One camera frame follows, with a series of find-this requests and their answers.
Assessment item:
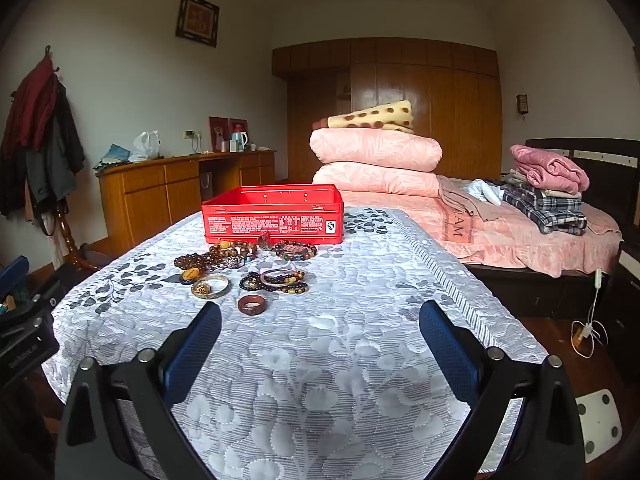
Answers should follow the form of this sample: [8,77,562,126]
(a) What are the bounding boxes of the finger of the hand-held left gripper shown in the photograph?
[0,255,31,301]

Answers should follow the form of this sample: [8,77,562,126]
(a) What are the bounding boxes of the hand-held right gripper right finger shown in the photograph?
[419,300,586,480]

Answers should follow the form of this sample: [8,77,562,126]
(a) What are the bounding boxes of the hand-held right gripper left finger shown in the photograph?
[55,301,223,480]

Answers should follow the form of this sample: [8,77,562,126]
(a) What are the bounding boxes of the brown wooden bangle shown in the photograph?
[237,294,267,316]

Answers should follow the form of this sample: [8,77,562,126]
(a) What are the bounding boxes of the silver bangle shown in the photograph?
[191,275,232,301]

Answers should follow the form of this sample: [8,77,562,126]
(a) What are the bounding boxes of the amber pendant bead necklace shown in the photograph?
[174,254,211,283]

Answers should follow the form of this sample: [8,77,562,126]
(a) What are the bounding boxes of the tasselled brown bead bracelet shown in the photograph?
[206,241,260,270]

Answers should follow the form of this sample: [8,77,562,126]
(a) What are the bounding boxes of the pile of bead bracelets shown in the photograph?
[174,240,319,295]

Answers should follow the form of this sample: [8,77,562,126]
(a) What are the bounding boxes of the red plastic box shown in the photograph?
[201,184,345,248]

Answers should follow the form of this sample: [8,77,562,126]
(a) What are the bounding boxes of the wooden coat rack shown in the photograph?
[45,200,116,271]

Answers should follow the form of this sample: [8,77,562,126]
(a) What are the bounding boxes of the bed with pink cover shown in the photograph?
[345,175,623,278]

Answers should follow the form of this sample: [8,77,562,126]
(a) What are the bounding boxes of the white grey quilted bedspread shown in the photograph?
[41,206,548,480]

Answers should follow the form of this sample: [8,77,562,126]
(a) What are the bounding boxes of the hanging dark clothes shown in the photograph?
[0,45,86,236]

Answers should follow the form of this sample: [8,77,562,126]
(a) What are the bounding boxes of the beige lettered blanket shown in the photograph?
[440,176,506,243]

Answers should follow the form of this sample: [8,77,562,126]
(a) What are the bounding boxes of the wooden sideboard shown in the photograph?
[96,149,277,256]

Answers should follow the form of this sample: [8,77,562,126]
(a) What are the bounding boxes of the blue cloth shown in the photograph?
[94,143,132,170]

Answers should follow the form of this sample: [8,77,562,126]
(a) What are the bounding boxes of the white bathroom scale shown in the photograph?
[575,389,623,463]

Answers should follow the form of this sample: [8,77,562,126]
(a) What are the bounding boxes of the white cloth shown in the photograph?
[461,178,506,206]

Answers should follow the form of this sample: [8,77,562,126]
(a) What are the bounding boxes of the stack of folded plaid clothes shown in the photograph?
[502,172,588,236]

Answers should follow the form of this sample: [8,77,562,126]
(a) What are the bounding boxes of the white plastic bag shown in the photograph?
[131,130,162,162]

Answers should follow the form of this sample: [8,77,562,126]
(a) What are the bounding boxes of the folded pink quilt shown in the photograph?
[312,162,442,197]
[309,127,444,171]

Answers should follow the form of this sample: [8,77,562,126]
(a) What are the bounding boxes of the folded pink fleece blanket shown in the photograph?
[510,144,591,195]

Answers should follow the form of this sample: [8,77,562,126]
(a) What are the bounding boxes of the dark wooden headboard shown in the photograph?
[525,137,640,226]

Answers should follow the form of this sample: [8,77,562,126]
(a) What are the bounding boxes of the wooden door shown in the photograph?
[289,77,346,181]

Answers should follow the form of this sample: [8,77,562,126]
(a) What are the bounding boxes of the yellow brown spotted blanket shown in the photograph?
[312,100,416,134]

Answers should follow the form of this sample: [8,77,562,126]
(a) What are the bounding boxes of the wooden wardrobe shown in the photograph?
[272,37,502,183]

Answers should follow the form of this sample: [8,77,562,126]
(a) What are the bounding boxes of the white power cable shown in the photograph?
[571,269,610,358]

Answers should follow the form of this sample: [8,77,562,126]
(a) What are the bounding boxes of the dark framed wall picture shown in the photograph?
[175,0,221,48]

